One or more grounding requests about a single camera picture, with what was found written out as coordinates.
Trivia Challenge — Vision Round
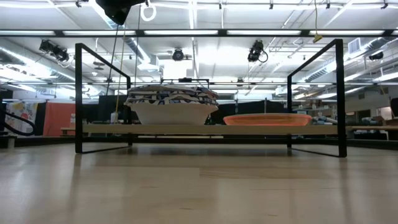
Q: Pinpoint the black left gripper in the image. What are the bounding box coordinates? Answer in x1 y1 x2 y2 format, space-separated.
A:
95 0 147 26

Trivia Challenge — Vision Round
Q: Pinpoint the blue patterned paper plate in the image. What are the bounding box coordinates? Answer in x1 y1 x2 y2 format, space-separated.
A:
124 95 220 106
127 88 220 100

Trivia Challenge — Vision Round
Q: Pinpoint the white bowl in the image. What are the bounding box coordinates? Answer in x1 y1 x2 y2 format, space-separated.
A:
124 101 220 126

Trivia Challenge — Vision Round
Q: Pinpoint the orange clear plastic plate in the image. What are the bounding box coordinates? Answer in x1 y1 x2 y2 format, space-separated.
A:
223 115 312 127

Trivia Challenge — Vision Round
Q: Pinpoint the linear ceiling light fixture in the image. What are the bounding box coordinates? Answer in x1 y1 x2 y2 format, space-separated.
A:
0 29 398 38

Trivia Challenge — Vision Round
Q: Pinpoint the black partition panel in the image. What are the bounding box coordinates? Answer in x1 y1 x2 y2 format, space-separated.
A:
207 101 292 125
81 95 133 125

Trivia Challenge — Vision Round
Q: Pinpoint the orange partition panel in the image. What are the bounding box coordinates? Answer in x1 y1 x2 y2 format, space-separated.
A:
43 102 77 137

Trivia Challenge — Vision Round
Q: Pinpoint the white vent grille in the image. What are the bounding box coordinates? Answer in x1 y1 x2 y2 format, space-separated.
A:
348 38 361 55

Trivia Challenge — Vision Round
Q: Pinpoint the wooden background table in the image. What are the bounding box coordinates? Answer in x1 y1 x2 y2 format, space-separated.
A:
346 124 398 141

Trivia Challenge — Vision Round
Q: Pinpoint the white hanging ring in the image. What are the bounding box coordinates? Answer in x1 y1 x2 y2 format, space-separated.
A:
139 2 157 22

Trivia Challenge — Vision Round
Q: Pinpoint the black hanging cable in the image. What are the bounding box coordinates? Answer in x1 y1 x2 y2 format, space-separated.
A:
105 24 119 96

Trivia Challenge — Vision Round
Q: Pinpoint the silver ventilation duct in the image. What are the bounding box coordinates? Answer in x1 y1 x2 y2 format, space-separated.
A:
304 36 398 83
0 39 77 83
90 0 153 65

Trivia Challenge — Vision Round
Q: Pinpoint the wooden shelf black metal frame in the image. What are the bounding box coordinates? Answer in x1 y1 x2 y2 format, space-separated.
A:
74 38 348 158

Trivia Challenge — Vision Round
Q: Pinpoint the colourful wall poster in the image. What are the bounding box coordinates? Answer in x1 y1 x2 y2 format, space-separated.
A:
4 101 39 135

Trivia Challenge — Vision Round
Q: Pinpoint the black curved hose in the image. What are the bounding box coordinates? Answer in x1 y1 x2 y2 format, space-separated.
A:
0 110 37 138

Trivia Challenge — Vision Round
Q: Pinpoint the black metal rig frame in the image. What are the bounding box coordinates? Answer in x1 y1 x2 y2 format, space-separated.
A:
0 136 398 149

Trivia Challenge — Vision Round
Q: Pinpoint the yellow hanging cord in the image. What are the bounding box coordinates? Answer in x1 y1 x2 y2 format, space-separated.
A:
313 0 323 44

